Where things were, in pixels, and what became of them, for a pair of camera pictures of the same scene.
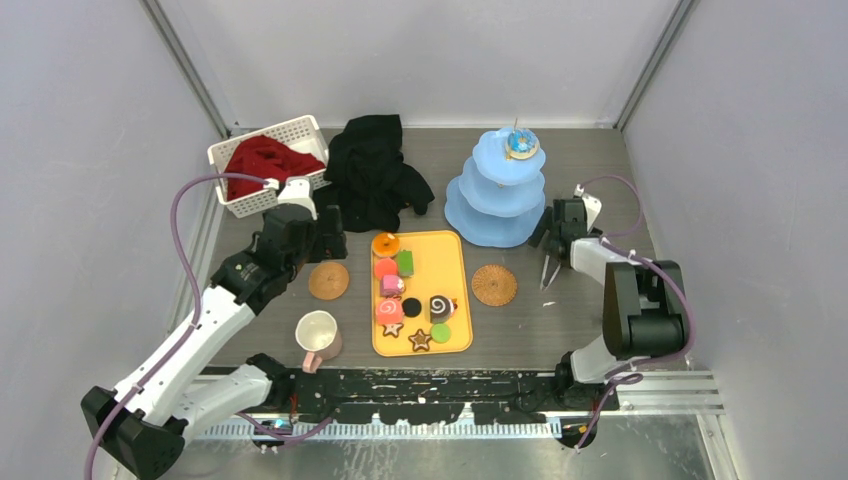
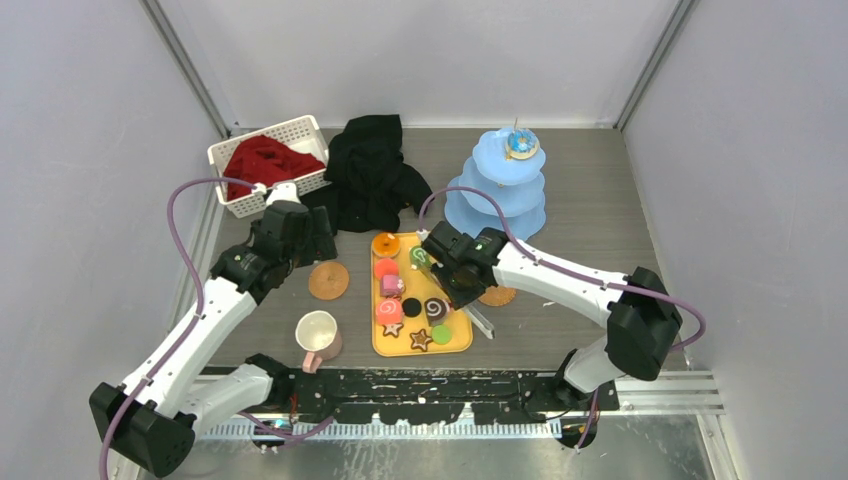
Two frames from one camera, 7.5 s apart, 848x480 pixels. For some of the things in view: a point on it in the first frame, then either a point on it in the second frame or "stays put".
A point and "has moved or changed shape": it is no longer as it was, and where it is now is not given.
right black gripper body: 546,224 → 459,290
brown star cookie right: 420,340 stays put
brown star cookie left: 392,329 stays put
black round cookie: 411,307 stays put
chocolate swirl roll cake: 441,309 stays put
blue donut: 522,144 stays put
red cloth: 263,158 stays put
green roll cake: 405,263 → 418,258
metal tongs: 550,269 has moved or changed shape
